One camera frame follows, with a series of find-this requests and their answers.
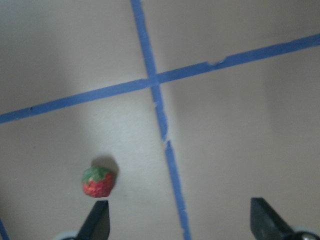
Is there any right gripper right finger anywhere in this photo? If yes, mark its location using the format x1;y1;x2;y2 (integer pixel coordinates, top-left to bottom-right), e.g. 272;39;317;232
250;197;320;240

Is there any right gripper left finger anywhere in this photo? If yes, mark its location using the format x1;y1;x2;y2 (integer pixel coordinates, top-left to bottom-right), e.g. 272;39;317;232
52;200;111;240

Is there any strawberry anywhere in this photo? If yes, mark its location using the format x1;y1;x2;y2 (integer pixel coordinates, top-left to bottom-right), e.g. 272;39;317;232
81;166;114;198

